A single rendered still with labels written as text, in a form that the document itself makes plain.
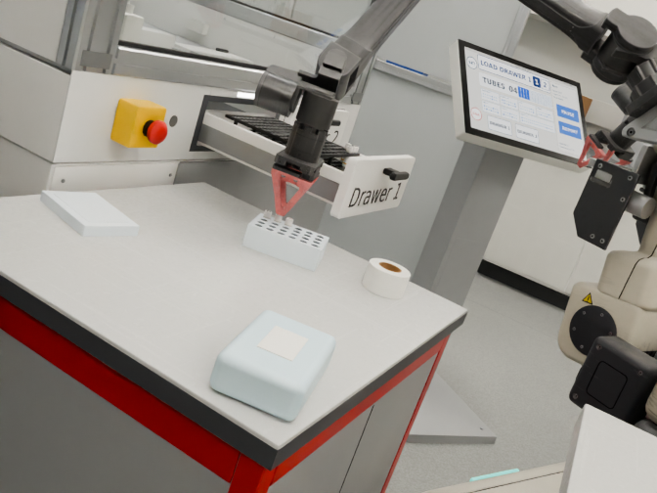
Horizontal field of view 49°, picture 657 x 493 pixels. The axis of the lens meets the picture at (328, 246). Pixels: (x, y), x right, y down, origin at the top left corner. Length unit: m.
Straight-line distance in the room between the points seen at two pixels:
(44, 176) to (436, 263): 1.48
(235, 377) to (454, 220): 1.69
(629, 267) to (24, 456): 1.11
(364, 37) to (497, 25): 1.88
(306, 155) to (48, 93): 0.40
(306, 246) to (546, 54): 4.04
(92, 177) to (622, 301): 1.01
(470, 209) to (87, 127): 1.43
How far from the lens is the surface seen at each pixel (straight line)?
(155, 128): 1.20
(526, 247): 4.37
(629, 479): 0.92
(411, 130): 3.14
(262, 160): 1.33
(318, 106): 1.12
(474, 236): 2.38
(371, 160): 1.28
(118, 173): 1.28
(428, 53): 3.13
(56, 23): 1.17
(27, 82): 1.21
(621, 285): 1.52
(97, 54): 1.16
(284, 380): 0.70
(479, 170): 2.29
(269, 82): 1.14
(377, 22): 1.26
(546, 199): 4.32
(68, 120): 1.16
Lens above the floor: 1.13
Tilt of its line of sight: 17 degrees down
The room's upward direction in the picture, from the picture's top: 19 degrees clockwise
